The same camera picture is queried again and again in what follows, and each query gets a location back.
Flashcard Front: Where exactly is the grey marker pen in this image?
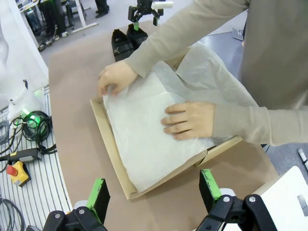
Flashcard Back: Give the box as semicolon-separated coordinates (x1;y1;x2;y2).
297;148;308;164

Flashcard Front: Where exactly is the grey looped cable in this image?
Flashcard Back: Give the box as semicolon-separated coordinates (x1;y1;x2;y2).
0;197;26;231

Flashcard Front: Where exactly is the white plastic-wrapped robot base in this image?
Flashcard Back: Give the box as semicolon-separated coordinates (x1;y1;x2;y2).
0;0;49;106

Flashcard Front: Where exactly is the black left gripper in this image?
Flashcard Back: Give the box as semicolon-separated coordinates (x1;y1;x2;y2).
127;0;164;31

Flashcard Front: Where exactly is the white background desk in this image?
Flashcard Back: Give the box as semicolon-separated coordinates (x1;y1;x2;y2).
20;0;99;33

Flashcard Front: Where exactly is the grey slotted mounting plate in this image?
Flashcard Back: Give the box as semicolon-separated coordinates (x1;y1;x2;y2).
0;86;73;231

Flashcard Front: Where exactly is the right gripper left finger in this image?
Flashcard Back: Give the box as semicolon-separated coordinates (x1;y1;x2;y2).
43;178;111;231

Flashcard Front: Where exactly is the grey handheld control device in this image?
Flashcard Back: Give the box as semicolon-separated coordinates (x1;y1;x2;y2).
0;147;43;164

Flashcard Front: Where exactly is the black coiled cable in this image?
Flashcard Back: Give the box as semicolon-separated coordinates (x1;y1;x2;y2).
9;110;57;154

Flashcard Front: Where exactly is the yellow emergency stop button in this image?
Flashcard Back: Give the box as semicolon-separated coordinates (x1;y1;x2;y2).
6;160;31;188

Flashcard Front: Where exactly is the person's torso beige sweater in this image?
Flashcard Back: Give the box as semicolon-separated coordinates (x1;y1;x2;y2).
239;0;308;109

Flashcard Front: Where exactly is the person in dark shoes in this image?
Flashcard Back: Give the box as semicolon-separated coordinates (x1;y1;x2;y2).
95;0;110;19

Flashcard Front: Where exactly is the person's left forearm beige sleeve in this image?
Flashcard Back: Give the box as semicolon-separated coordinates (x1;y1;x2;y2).
213;101;308;146

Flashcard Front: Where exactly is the person's right forearm beige sleeve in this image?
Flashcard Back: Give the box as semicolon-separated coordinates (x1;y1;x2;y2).
124;0;250;77

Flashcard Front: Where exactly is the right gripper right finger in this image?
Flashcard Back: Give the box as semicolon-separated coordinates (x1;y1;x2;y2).
197;169;277;231

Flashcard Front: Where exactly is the white tissue paper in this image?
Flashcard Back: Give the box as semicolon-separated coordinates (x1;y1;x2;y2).
102;44;256;193

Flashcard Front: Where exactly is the brown cardboard shoe box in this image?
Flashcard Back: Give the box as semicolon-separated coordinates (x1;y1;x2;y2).
90;47;243;200

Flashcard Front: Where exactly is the person's right hand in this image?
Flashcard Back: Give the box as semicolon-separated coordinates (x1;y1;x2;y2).
98;60;139;97

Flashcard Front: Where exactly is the person in black trousers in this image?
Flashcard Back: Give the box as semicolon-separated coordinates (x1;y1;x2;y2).
39;0;67;37

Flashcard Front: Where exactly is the person's left hand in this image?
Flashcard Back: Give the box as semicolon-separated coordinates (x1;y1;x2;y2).
160;101;216;141

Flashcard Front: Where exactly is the grey cable bundle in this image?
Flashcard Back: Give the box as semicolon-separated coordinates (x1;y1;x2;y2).
0;119;10;145

